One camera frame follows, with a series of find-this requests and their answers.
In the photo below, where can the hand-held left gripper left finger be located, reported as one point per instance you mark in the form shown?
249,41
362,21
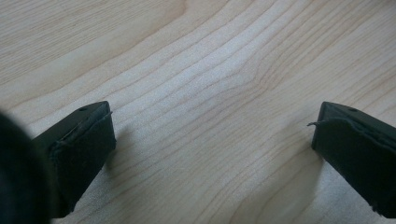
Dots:
81,149

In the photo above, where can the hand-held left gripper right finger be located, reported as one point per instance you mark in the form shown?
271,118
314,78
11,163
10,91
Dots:
358,155

